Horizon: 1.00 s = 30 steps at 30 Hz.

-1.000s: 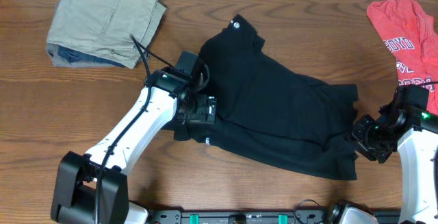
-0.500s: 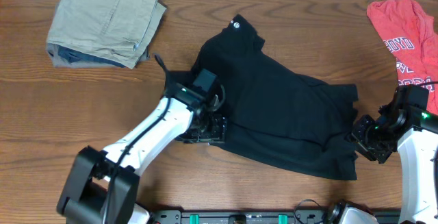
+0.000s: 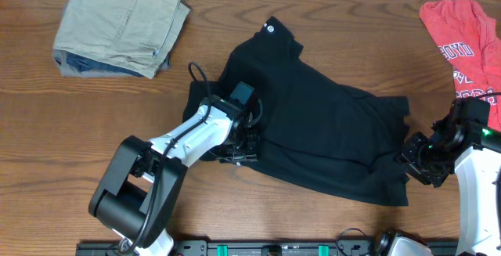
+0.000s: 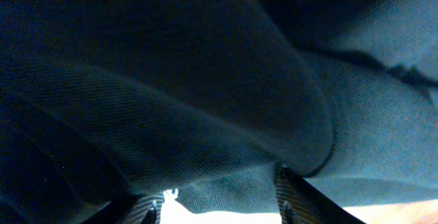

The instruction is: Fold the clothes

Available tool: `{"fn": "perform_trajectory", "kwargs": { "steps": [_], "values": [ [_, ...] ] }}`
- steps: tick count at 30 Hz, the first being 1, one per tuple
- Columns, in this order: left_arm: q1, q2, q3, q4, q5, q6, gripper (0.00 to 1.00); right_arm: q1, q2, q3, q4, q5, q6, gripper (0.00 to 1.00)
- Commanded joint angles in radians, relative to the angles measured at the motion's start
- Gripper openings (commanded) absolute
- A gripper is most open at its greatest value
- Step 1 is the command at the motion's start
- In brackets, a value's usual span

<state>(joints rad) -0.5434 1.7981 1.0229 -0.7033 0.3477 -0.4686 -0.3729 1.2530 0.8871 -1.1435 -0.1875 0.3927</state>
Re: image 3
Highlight black polo shirt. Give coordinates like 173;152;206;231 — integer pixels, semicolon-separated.
182;16;411;207

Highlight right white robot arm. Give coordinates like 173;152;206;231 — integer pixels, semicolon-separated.
399;96;500;255

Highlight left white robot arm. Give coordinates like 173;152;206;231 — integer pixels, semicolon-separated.
88;96;263;255

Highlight red printed t-shirt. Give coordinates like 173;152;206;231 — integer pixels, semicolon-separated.
420;0;500;131

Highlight folded khaki pants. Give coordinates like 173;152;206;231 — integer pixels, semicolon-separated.
53;0;190;79

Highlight folded blue grey garment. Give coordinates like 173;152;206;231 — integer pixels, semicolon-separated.
52;49;173;78

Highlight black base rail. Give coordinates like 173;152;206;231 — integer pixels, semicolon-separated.
76;228;459;256

